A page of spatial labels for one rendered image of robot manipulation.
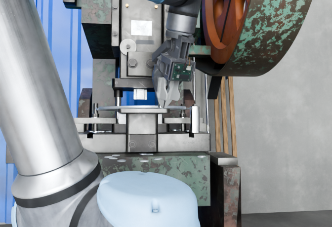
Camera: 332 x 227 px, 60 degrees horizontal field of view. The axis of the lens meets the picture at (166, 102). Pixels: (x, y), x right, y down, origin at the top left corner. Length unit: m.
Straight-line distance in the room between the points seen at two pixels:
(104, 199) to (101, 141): 0.60
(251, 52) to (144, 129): 0.42
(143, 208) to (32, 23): 0.24
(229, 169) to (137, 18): 0.59
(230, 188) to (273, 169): 1.71
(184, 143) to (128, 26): 0.44
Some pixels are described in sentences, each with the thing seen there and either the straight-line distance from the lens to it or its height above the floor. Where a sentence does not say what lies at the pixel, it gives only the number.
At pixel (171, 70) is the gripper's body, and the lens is 0.72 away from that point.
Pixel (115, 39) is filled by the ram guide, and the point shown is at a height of 1.01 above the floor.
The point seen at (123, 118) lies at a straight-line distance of 1.02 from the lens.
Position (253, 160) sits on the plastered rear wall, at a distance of 2.45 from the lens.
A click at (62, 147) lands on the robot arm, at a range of 0.38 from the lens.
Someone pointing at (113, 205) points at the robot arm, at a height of 0.67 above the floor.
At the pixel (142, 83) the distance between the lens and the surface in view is 1.00.
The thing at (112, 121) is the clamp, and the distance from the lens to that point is 1.05.
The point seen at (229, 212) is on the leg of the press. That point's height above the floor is 0.50.
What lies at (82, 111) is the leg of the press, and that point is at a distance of 1.32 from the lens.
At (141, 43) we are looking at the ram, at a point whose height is 1.01.
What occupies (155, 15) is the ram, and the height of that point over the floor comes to 1.11.
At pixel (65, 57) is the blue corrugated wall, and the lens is 2.28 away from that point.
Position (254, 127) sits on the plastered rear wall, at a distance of 2.43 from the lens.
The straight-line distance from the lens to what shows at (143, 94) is 1.04.
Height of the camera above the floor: 0.75
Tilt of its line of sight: 3 degrees up
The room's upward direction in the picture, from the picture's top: straight up
